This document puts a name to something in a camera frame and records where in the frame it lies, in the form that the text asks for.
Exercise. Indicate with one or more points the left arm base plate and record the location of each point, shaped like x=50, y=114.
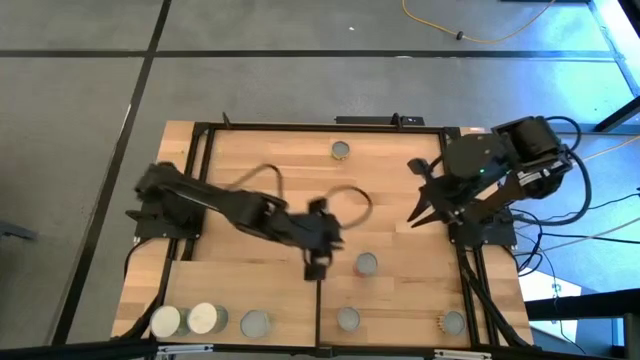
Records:
x=150, y=227

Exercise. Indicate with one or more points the black desk edge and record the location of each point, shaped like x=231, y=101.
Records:
x=580, y=305

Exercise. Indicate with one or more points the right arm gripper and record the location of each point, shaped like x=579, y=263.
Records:
x=452, y=197

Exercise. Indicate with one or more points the silver frame bracket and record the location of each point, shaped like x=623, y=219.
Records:
x=185, y=349
x=462, y=354

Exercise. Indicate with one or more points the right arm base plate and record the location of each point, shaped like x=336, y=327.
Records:
x=492, y=236

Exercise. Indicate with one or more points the table-level camera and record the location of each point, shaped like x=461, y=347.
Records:
x=324, y=351

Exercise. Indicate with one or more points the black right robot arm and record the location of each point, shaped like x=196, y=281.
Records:
x=530, y=142

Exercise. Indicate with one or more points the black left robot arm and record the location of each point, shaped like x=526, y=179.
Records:
x=215, y=200

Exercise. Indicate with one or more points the black power strip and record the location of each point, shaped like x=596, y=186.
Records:
x=370, y=120

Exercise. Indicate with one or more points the black stand foot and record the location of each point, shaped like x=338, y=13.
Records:
x=620, y=115

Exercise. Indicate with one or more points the black aluminium table frame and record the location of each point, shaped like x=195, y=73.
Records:
x=325, y=127

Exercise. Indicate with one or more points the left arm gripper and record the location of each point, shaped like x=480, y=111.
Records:
x=317, y=227

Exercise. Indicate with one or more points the green soup tin can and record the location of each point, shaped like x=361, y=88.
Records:
x=255, y=323

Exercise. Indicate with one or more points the grey furniture foot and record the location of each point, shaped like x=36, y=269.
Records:
x=17, y=231

